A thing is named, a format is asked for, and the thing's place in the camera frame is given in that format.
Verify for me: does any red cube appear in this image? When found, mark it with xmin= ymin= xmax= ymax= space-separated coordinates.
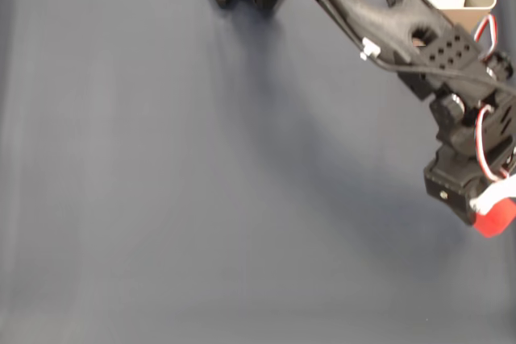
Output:
xmin=470 ymin=195 xmax=516 ymax=238

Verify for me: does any dark blue-grey table mat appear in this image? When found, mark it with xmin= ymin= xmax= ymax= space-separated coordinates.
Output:
xmin=0 ymin=0 xmax=516 ymax=344

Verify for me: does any white camera circuit board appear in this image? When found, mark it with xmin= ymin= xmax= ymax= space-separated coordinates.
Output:
xmin=469 ymin=174 xmax=516 ymax=216

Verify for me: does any red white black servo wire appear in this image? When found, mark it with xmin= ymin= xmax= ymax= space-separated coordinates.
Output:
xmin=473 ymin=13 xmax=501 ymax=60
xmin=475 ymin=104 xmax=512 ymax=182

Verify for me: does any white cable clip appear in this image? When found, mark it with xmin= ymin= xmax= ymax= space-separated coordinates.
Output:
xmin=359 ymin=37 xmax=382 ymax=61

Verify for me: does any black camera cable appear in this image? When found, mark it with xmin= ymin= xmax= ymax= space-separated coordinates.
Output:
xmin=281 ymin=0 xmax=516 ymax=93

